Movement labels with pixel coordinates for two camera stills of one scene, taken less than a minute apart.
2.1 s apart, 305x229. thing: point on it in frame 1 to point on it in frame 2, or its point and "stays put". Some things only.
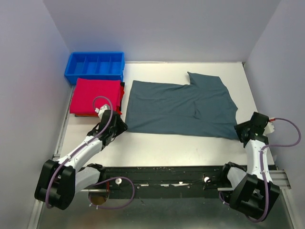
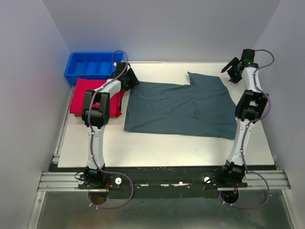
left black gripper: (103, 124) to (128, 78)
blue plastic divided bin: (109, 65) stays put
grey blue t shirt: (203, 108) stays put
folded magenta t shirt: (90, 94) stays put
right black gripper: (239, 127) to (234, 62)
